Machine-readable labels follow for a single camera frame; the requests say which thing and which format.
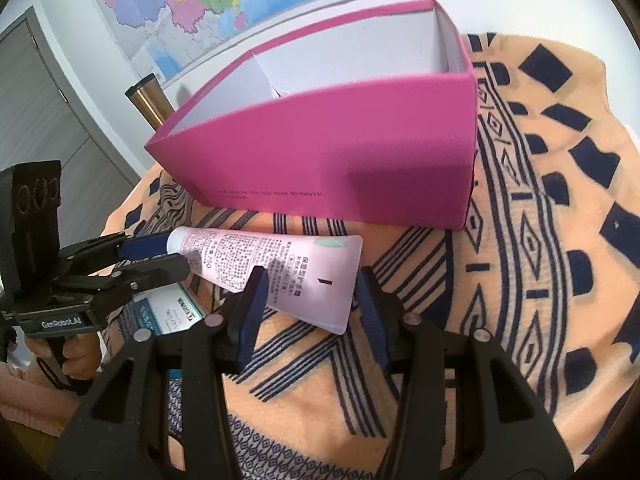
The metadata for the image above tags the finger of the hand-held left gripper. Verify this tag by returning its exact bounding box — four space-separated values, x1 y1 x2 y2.
56 252 192 312
56 232 173 272

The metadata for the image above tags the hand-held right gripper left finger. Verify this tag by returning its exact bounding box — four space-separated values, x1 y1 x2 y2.
47 265 271 480

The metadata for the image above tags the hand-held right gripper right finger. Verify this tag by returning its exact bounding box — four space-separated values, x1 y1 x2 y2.
357 266 576 480

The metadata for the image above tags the pink cream tube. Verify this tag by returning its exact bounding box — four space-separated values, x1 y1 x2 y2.
165 226 363 336

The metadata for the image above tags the pink cardboard box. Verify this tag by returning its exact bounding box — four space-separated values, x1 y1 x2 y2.
145 0 478 232

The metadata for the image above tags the person's left forearm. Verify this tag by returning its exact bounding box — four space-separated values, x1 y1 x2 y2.
0 360 68 433

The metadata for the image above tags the person's left hand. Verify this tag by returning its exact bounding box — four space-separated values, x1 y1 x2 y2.
25 332 104 382

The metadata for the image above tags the white and blue medicine box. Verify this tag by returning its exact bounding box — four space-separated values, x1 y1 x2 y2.
120 285 207 338

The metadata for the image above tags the metallic thermos bottle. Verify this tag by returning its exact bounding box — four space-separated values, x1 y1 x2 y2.
125 74 176 133

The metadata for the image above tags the orange patterned blanket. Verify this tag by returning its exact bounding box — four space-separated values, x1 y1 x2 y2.
100 32 640 480

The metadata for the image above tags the wall map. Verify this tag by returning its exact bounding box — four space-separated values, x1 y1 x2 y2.
87 0 501 86

